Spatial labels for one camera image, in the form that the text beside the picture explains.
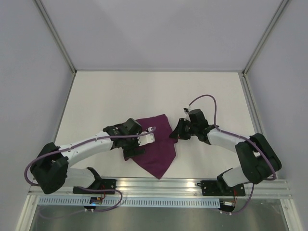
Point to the aluminium right side rail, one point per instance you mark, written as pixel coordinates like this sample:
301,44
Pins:
271,161

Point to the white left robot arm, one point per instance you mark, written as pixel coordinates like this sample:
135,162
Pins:
54,166

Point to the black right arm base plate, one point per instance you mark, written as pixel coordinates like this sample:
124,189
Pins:
216,188

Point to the aluminium front rail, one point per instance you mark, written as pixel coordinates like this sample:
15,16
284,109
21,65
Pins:
187,188

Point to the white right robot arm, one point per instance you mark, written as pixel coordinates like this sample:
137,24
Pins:
258,161

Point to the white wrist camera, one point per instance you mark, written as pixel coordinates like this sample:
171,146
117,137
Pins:
186,111
145,138

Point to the aluminium rail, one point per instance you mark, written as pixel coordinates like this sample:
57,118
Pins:
187,188
271,161

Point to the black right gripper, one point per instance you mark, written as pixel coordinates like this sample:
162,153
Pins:
184,129

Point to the white slotted cable duct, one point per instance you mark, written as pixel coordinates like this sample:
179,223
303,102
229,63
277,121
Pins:
131,201

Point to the aluminium left frame post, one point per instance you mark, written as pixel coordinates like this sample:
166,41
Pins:
49,24

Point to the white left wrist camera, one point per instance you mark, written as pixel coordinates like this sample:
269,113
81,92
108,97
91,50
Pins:
145,138

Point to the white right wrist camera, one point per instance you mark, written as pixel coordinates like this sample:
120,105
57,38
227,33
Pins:
186,111

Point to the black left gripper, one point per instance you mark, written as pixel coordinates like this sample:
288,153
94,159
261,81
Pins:
129,151

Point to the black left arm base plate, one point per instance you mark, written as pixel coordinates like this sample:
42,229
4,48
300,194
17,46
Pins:
103,186

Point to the purple cloth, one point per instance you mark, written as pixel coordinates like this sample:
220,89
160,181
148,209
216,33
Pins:
160,154

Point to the aluminium frame post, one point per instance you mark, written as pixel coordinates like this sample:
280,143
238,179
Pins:
266,34
49,24

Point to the aluminium right frame post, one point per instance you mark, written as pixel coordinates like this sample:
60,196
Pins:
266,34

